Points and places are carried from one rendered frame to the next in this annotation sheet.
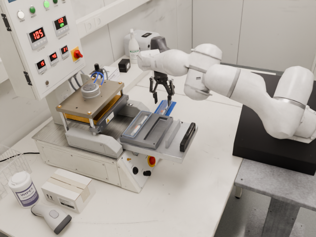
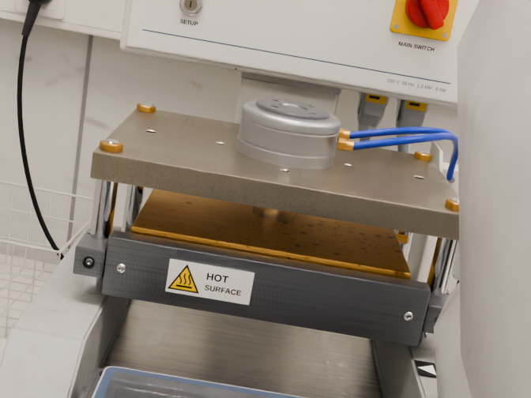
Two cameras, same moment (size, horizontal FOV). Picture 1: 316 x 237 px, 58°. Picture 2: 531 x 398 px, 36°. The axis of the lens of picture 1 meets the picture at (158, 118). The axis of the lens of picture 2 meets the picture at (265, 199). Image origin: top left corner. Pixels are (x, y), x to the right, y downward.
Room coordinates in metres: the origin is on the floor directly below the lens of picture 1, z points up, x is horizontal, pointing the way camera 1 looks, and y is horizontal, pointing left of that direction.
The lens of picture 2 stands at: (0.78, -0.28, 1.26)
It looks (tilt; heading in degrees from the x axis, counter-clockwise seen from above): 16 degrees down; 62
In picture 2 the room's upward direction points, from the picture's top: 10 degrees clockwise
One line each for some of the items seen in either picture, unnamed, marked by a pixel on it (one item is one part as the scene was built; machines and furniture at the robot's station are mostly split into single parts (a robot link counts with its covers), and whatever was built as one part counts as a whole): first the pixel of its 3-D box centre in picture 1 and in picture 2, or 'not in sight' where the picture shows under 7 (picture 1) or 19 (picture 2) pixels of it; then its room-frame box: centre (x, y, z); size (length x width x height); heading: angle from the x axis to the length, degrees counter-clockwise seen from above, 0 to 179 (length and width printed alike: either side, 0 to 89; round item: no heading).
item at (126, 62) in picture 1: (124, 65); not in sight; (1.93, 0.21, 0.83); 0.09 x 0.06 x 0.07; 162
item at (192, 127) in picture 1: (187, 136); not in sight; (0.89, -0.12, 0.99); 0.15 x 0.02 x 0.04; 154
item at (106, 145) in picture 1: (93, 142); (73, 325); (0.93, 0.28, 0.97); 0.25 x 0.05 x 0.07; 64
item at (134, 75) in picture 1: (123, 73); not in sight; (1.92, 0.23, 0.77); 0.84 x 0.30 x 0.04; 150
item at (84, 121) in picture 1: (94, 101); (284, 207); (1.09, 0.28, 1.07); 0.22 x 0.17 x 0.10; 154
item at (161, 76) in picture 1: (161, 76); not in sight; (1.43, -0.04, 0.99); 0.08 x 0.08 x 0.09
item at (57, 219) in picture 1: (47, 215); not in sight; (0.71, 0.47, 0.79); 0.20 x 0.08 x 0.08; 60
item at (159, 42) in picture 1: (161, 51); not in sight; (1.38, -0.05, 1.15); 0.18 x 0.10 x 0.13; 10
